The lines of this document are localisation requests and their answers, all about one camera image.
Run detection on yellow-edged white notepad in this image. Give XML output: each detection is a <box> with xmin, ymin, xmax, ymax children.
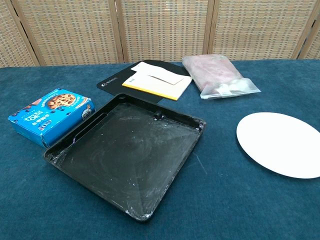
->
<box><xmin>121</xmin><ymin>71</ymin><xmax>193</xmax><ymax>101</ymax></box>

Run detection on blue cookie box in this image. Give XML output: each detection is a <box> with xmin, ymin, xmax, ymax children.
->
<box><xmin>7</xmin><ymin>87</ymin><xmax>96</xmax><ymax>148</ymax></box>

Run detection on clear bag with pink cloth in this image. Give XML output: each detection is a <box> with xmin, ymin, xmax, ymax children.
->
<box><xmin>181</xmin><ymin>54</ymin><xmax>262</xmax><ymax>100</ymax></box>

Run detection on blue table cloth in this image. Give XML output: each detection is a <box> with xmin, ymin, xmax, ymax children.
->
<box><xmin>0</xmin><ymin>59</ymin><xmax>320</xmax><ymax>240</ymax></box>

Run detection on black square tray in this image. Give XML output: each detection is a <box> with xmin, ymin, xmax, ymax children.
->
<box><xmin>43</xmin><ymin>93</ymin><xmax>207</xmax><ymax>222</ymax></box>

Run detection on woven folding screen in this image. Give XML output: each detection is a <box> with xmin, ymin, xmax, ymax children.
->
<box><xmin>0</xmin><ymin>0</ymin><xmax>320</xmax><ymax>68</ymax></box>

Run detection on black mouse pad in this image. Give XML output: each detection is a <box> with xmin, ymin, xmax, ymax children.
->
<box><xmin>96</xmin><ymin>59</ymin><xmax>191</xmax><ymax>106</ymax></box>

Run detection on white paper slip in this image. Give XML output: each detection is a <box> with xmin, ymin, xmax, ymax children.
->
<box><xmin>130</xmin><ymin>61</ymin><xmax>185</xmax><ymax>86</ymax></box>

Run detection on white round plate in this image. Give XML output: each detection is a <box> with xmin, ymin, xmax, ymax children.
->
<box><xmin>236</xmin><ymin>111</ymin><xmax>320</xmax><ymax>180</ymax></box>

